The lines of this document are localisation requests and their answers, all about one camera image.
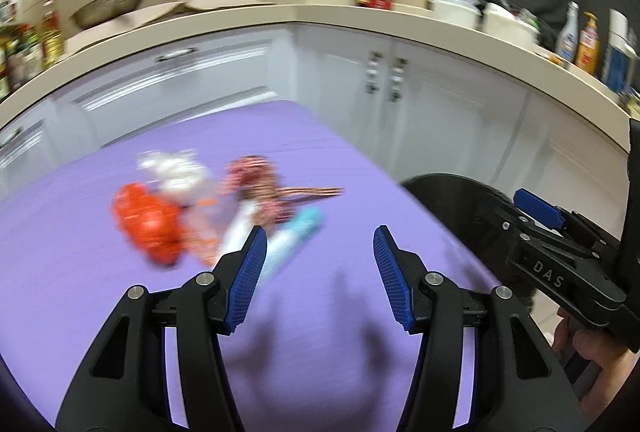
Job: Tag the white kitchen cabinets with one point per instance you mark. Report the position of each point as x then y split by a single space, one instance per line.
325 72

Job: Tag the group of condiment bottles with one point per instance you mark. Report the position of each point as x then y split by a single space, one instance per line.
20 57

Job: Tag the small white tube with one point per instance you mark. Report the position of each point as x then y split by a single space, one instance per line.
237 227

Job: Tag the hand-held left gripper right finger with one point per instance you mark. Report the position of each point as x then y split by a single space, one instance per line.
392 282

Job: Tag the white open food container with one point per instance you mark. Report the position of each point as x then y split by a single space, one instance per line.
510 29

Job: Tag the white lidded food container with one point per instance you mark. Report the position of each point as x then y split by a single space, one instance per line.
455 12

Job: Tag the black trash bin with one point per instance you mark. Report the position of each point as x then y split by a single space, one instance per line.
450 202

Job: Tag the white spray bottle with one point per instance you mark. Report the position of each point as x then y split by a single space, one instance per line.
567 37

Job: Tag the person's right hand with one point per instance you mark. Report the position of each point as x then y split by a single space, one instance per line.
600 352

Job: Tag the clear snack bag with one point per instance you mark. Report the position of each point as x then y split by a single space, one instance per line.
205 232

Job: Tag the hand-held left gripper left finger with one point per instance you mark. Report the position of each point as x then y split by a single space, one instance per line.
247 282

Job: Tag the white plastic bag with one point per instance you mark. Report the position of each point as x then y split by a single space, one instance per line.
175 174

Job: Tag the orange plastic bag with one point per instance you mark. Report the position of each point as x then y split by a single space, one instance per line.
147 224

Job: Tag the white blue bottle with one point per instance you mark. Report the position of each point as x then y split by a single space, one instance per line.
617 69

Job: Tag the beige stove cover cloth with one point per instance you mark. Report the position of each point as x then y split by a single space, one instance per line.
210 2

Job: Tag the teal tube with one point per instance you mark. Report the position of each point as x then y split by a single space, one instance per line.
295 232

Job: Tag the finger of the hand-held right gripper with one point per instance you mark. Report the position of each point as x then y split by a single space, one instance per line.
515 227
537 209

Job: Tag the yellow cooking oil bottle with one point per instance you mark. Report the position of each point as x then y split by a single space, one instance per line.
52 37

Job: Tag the orange dish soap bottle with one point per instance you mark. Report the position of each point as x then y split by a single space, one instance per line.
587 47

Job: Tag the purple tablecloth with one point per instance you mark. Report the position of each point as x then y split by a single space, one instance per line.
325 162

